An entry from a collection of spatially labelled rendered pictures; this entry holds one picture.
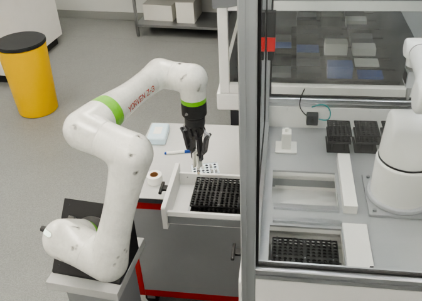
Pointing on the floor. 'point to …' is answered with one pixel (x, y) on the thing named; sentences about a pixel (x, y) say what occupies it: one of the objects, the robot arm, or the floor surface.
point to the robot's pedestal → (96, 291)
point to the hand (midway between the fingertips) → (197, 159)
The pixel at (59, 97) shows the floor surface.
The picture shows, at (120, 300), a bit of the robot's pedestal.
